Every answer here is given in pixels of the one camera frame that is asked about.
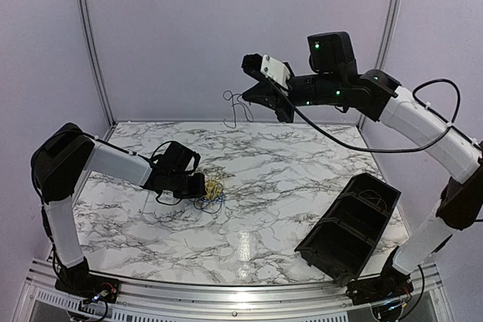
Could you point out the right aluminium frame post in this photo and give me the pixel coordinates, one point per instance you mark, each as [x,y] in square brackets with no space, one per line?
[388,32]

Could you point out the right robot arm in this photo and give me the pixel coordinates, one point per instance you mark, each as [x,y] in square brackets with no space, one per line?
[381,98]

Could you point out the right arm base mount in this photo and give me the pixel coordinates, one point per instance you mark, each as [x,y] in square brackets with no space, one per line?
[388,285]

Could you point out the aluminium front rail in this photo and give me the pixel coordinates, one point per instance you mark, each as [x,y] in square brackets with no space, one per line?
[144,300]

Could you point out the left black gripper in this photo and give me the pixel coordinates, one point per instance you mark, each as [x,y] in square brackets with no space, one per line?
[198,190]

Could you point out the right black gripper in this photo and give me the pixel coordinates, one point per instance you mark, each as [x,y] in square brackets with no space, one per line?
[262,93]

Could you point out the aluminium frame post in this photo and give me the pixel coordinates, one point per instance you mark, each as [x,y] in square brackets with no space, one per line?
[388,32]
[95,64]

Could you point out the black three-compartment bin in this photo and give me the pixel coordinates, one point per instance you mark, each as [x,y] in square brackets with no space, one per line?
[343,240]

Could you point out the left aluminium frame post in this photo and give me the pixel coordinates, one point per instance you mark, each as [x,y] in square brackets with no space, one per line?
[95,64]

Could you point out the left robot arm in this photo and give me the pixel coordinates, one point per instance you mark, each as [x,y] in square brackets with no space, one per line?
[59,162]

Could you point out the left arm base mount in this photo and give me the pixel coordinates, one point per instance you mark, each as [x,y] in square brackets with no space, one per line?
[87,284]

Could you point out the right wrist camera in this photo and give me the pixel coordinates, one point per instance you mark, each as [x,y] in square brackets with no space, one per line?
[265,67]

